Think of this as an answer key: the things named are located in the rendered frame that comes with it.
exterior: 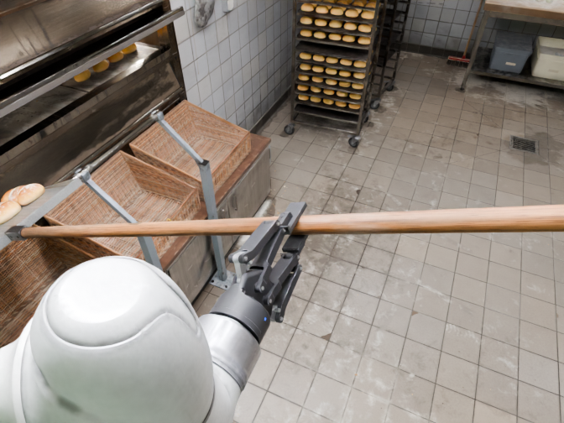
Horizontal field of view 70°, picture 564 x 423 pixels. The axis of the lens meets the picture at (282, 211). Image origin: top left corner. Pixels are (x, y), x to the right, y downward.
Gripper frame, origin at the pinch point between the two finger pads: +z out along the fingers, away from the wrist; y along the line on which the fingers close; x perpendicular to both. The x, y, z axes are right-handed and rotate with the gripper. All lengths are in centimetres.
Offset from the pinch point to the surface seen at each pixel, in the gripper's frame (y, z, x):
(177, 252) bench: 64, 59, -125
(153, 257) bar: 48, 39, -112
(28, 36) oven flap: -47, 66, -134
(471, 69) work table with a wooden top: 141, 423, -32
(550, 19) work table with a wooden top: 110, 419, 41
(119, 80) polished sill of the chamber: -15, 105, -149
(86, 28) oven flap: -41, 93, -135
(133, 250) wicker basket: 54, 50, -143
